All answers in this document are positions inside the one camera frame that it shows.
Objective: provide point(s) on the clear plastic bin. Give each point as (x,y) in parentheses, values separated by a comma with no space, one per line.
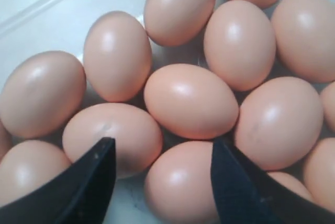
(32,26)

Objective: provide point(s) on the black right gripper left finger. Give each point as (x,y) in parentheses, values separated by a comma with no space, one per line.
(80,194)

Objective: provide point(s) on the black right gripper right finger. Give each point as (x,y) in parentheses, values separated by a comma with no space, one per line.
(244,193)

